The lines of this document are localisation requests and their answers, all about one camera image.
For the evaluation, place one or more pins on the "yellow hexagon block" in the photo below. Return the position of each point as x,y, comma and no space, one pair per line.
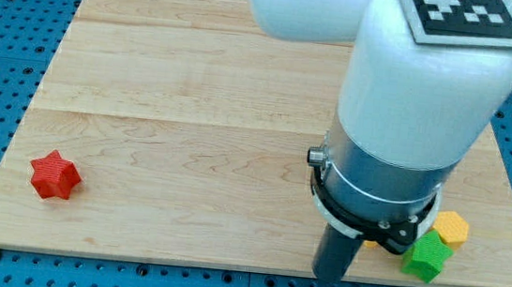
452,229

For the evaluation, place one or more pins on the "green star block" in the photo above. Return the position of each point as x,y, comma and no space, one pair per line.
425,259

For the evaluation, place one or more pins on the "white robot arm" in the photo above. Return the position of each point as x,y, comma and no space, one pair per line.
425,78

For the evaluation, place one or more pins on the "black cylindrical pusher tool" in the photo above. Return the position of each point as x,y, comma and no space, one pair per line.
334,255

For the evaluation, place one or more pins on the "black white fiducial marker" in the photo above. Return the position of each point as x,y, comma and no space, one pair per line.
475,23

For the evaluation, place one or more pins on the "yellow block behind pusher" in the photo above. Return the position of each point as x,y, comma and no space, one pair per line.
370,244

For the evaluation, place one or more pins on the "red star block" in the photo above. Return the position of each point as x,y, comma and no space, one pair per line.
54,176

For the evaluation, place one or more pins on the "wooden board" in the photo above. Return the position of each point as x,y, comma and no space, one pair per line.
189,127

